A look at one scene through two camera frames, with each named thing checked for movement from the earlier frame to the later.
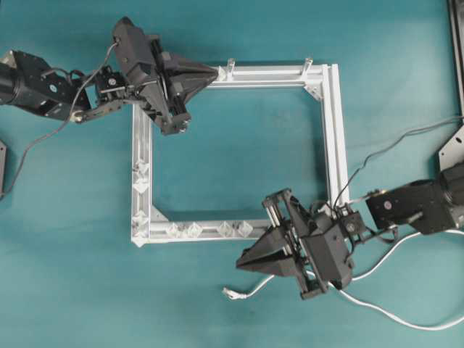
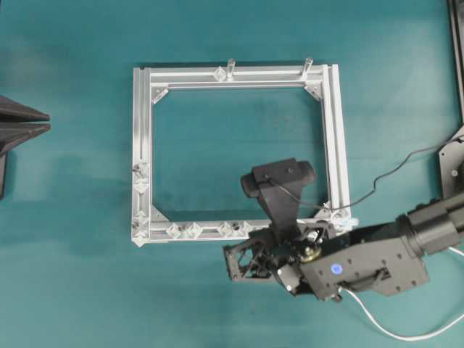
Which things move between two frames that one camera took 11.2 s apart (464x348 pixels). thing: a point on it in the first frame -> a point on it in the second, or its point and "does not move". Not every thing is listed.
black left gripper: [165, 82] -> [14, 133]
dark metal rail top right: [457, 16] does not move
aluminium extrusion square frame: [148, 228] does not move
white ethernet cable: [231, 293] -> [387, 333]
